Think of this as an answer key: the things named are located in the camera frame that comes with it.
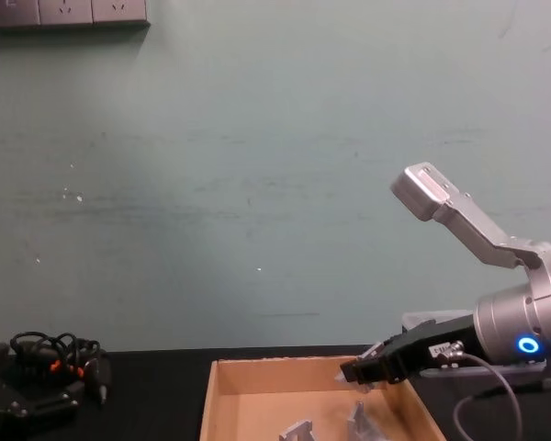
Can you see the black table cloth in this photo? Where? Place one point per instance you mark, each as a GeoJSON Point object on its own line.
{"type": "Point", "coordinates": [156, 395]}

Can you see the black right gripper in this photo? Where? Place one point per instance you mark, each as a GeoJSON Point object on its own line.
{"type": "Point", "coordinates": [415, 353]}

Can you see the small clear plastic piece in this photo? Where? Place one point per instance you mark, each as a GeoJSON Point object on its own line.
{"type": "Point", "coordinates": [356, 387]}

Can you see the small grey plastic piece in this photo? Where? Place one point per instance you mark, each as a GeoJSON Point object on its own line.
{"type": "Point", "coordinates": [297, 431]}
{"type": "Point", "coordinates": [360, 422]}

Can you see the shallow brown cardboard tray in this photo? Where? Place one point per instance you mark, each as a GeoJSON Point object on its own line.
{"type": "Point", "coordinates": [275, 390]}

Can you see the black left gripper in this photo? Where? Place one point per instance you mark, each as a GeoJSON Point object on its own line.
{"type": "Point", "coordinates": [0, 397]}

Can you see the grey wall socket panel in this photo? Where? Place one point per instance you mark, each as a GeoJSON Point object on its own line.
{"type": "Point", "coordinates": [69, 11]}

